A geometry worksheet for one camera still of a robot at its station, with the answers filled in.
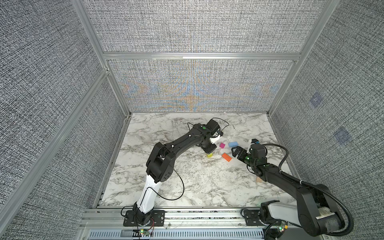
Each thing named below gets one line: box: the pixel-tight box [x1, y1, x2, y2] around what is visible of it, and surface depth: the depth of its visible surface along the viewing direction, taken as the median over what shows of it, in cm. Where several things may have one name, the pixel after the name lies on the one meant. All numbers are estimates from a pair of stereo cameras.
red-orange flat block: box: [222, 153, 232, 162], surface depth 98 cm
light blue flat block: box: [228, 141, 239, 147], surface depth 105 cm
